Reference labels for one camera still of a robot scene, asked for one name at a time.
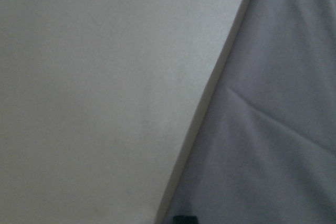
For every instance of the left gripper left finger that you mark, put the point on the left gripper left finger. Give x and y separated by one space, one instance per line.
179 219

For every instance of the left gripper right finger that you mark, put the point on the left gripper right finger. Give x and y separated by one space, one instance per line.
191 220

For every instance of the dark brown t-shirt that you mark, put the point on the dark brown t-shirt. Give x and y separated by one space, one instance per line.
265 152

